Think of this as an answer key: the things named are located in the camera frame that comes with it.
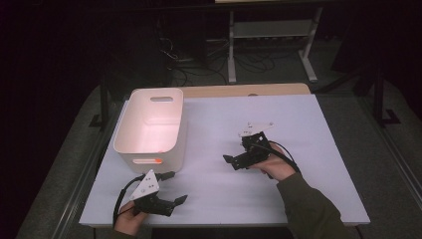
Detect hand-held gripper black cable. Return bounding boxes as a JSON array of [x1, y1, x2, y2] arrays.
[[252, 139, 302, 174], [111, 174, 145, 228]]

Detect black cables bundle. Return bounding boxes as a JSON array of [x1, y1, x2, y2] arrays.
[[155, 19, 277, 88]]

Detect black metal stand leg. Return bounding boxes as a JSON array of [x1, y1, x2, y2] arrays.
[[372, 64, 402, 128], [89, 74, 111, 129]]

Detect left hand-held gripper black cable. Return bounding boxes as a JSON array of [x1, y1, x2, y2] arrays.
[[111, 174, 145, 228]]

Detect person's left hand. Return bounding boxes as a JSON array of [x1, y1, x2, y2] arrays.
[[113, 200, 149, 238]]

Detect white metal stand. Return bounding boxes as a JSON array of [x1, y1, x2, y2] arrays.
[[226, 6, 323, 85]]

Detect person's right hand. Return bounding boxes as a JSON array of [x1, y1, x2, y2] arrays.
[[246, 142, 298, 182]]

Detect right hand-held gripper black cable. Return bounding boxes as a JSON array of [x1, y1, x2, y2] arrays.
[[252, 139, 302, 174]]

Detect white board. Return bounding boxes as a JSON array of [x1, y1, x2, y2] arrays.
[[79, 94, 371, 229]]

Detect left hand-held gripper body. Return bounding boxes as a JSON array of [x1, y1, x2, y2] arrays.
[[128, 169, 177, 218]]

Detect white plastic bin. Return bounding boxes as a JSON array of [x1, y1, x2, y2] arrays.
[[112, 87, 188, 175]]

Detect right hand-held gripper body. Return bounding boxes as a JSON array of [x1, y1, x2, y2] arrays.
[[232, 121, 276, 171]]

